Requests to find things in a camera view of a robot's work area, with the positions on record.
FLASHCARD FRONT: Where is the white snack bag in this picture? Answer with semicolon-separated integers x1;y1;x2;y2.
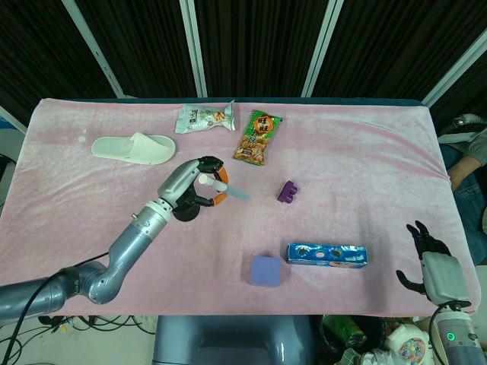
174;100;236;135

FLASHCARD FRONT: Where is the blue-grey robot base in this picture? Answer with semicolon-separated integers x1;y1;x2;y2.
151;314;317;365

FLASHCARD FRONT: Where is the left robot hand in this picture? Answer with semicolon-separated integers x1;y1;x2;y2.
157;154;231;211

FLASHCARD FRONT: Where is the pink fleece blanket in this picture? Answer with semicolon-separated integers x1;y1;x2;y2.
0;97;481;317

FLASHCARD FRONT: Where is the green snack bag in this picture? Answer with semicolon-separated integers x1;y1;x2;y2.
233;109;285;167

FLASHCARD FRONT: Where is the person bare forearm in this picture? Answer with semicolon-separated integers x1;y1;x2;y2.
447;154;484;190

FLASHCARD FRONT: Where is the green packet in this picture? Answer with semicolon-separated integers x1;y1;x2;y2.
322;315;367;349

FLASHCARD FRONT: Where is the person blue jeans leg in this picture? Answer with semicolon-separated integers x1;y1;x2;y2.
443;144;487;267

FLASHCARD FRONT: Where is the tangle of floor cables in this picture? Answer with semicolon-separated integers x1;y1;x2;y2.
37;314;158;336

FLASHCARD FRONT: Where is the lavender foam cube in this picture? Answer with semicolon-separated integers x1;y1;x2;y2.
250;255;283;287

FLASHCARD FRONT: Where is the grey corrugated hose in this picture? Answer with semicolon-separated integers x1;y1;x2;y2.
450;113;487;129

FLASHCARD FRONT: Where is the white slipper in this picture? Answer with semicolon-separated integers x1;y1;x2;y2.
91;132;177;166

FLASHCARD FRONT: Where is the blue Oreo box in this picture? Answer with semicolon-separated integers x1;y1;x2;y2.
285;242;369;270

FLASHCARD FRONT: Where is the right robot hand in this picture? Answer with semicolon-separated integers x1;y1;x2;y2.
396;219;472;308

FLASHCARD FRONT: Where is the purple toy block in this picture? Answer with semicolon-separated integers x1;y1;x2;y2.
275;180;301;204

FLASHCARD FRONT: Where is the white partition frame post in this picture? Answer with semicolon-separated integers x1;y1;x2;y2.
0;105;28;135
62;0;126;98
301;0;345;98
180;0;208;98
421;29;487;107

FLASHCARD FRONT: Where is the light blue plastic tube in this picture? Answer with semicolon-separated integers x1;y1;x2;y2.
197;173;252;202

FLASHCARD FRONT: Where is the white round toy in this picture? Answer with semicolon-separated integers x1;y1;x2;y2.
383;325;430;363

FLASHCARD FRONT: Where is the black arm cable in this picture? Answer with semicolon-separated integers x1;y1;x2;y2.
3;251;111;347

